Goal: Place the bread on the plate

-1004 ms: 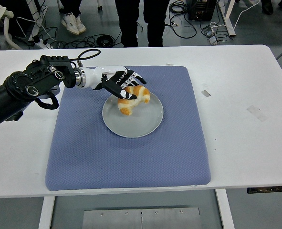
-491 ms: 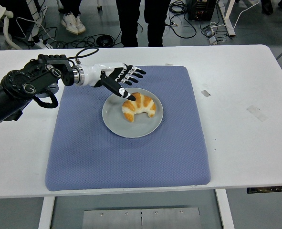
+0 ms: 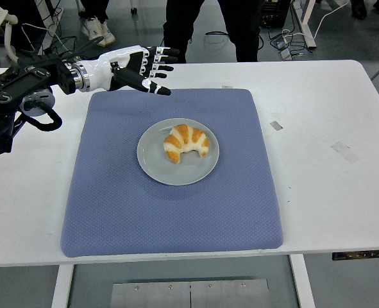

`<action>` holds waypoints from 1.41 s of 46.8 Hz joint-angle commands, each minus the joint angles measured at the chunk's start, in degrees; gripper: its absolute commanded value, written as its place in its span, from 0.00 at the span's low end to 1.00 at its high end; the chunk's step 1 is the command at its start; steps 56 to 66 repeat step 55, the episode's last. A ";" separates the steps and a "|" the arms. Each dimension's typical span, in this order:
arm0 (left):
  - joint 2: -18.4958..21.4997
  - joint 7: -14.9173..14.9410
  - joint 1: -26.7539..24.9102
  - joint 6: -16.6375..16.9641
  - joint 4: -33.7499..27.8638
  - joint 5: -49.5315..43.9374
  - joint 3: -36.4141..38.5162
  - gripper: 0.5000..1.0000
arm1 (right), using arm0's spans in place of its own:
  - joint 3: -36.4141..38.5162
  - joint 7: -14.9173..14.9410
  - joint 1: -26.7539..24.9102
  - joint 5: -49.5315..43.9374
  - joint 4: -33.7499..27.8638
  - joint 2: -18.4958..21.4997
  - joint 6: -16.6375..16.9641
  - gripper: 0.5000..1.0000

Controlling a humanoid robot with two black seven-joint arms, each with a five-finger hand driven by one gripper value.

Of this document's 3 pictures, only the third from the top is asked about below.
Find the long clear tape piece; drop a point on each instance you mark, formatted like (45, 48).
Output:
(344, 151)

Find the round grey plate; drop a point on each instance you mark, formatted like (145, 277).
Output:
(154, 163)

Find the black table control panel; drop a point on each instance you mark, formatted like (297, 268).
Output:
(362, 254)

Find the standing person in black trousers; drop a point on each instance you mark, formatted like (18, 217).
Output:
(243, 25)

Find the person's white shoe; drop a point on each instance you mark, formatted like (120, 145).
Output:
(93, 30)
(109, 34)

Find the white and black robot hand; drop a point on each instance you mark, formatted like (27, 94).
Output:
(112, 70)

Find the grey power adapter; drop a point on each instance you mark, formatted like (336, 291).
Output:
(282, 43)

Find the small grey tape piece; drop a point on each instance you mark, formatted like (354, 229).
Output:
(275, 125)

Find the black equipment box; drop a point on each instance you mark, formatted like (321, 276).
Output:
(274, 13)

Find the small clear tape piece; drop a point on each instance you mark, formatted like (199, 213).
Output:
(227, 87)

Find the person's dark foot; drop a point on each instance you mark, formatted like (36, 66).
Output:
(359, 9)

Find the seated person's legs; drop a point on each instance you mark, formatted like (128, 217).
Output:
(96, 8)

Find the white chair frame tube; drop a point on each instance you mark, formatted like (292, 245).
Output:
(9, 45)

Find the grey metal plate with screws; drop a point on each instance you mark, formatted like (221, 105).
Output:
(189, 295)

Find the black chair caster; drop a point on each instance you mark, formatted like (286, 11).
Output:
(132, 11)

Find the blue quilted mat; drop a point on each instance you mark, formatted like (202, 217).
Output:
(176, 218)

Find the golden striped croissant bread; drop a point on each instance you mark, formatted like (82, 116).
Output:
(189, 134)

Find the white table leg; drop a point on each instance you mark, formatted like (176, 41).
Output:
(303, 282)
(62, 285)

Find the white background table post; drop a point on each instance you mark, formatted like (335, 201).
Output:
(308, 29)

